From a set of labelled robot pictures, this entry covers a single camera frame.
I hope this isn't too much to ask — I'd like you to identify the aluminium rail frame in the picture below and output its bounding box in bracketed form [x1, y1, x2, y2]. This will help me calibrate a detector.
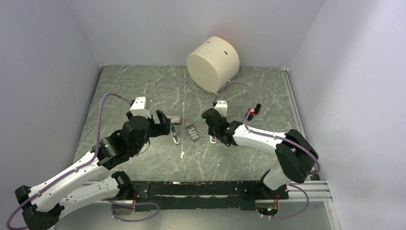
[39, 65, 330, 230]

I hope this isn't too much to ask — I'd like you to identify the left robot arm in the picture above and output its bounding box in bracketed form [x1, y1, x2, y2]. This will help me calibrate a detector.
[15, 110, 171, 230]

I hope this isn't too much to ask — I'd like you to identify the cream cylindrical stool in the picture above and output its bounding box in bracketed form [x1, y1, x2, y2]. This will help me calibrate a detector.
[187, 36, 240, 93]

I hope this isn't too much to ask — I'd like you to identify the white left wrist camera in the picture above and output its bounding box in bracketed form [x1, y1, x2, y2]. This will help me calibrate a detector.
[130, 96, 152, 119]

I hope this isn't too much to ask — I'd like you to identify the small black cylinder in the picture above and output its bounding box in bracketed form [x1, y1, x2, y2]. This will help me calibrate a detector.
[254, 103, 261, 115]

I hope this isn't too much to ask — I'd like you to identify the white red staple box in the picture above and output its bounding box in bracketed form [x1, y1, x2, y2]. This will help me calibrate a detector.
[169, 116, 181, 125]

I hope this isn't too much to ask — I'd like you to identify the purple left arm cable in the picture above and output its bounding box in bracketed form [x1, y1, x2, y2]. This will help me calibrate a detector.
[5, 92, 161, 230]

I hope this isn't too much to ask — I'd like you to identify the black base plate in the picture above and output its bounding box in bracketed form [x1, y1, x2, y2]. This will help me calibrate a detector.
[127, 181, 289, 211]

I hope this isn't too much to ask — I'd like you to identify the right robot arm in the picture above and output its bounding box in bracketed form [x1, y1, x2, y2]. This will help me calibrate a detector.
[202, 108, 320, 198]

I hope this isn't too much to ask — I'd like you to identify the red black stamp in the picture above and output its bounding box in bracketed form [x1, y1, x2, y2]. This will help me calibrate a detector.
[247, 108, 256, 121]

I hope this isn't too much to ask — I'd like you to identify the staple tray with staples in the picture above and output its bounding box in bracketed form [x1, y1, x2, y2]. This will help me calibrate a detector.
[186, 125, 200, 141]

